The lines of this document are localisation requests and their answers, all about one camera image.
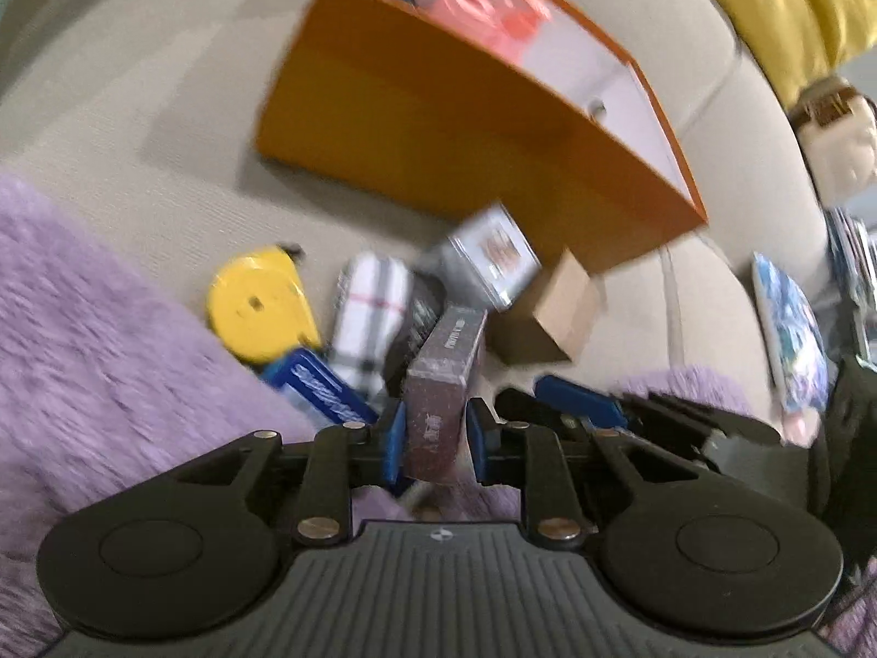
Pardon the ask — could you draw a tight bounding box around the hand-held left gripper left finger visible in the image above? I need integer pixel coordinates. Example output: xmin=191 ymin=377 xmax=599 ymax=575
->
xmin=147 ymin=398 xmax=408 ymax=546

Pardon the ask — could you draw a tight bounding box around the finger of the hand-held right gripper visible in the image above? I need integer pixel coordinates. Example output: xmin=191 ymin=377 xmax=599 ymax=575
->
xmin=493 ymin=387 xmax=591 ymax=435
xmin=534 ymin=376 xmax=782 ymax=446

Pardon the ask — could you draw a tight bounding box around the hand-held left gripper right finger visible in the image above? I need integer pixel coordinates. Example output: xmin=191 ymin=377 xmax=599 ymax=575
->
xmin=466 ymin=398 xmax=714 ymax=544

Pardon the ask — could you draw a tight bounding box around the printed card box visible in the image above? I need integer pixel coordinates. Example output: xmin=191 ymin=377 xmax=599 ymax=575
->
xmin=403 ymin=306 xmax=489 ymax=484

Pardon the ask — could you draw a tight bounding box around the brown cardboard box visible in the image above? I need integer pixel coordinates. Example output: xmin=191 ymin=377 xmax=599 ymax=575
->
xmin=488 ymin=248 xmax=602 ymax=366

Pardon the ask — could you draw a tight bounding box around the blue snack packet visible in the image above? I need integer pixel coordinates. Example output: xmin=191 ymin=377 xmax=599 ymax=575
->
xmin=260 ymin=348 xmax=379 ymax=426

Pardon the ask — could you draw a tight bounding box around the plaid case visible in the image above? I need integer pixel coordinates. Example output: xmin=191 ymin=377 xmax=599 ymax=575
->
xmin=325 ymin=253 xmax=446 ymax=405

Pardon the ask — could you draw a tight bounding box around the clear plastic case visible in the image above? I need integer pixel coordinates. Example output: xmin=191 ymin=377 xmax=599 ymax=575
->
xmin=418 ymin=202 xmax=544 ymax=313

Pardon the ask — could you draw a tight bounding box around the yellow tape measure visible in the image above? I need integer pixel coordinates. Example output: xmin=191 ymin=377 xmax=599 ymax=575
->
xmin=207 ymin=243 xmax=323 ymax=366

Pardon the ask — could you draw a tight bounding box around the orange cardboard box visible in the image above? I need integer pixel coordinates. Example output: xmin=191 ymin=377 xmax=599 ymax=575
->
xmin=255 ymin=0 xmax=709 ymax=275

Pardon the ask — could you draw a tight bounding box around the pink bottle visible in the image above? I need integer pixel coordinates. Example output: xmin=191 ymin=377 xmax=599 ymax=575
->
xmin=489 ymin=0 xmax=553 ymax=56

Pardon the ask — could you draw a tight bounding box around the pink cup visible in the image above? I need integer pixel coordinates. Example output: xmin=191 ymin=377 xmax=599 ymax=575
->
xmin=428 ymin=0 xmax=504 ymax=32

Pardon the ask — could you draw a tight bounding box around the blue printed pillow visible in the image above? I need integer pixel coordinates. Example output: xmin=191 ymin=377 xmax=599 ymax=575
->
xmin=751 ymin=251 xmax=833 ymax=419

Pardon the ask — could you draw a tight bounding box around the stack of books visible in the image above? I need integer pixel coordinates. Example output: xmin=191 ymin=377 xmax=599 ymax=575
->
xmin=822 ymin=206 xmax=877 ymax=358

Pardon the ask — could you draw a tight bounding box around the cream small suitcase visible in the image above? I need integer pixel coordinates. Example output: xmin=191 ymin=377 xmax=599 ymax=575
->
xmin=788 ymin=75 xmax=877 ymax=210

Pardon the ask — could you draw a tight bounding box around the purple fluffy blanket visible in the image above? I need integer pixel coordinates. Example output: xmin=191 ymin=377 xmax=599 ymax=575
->
xmin=0 ymin=171 xmax=748 ymax=658

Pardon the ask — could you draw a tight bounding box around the yellow pillow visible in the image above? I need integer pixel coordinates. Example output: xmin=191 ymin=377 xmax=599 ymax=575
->
xmin=675 ymin=0 xmax=877 ymax=107

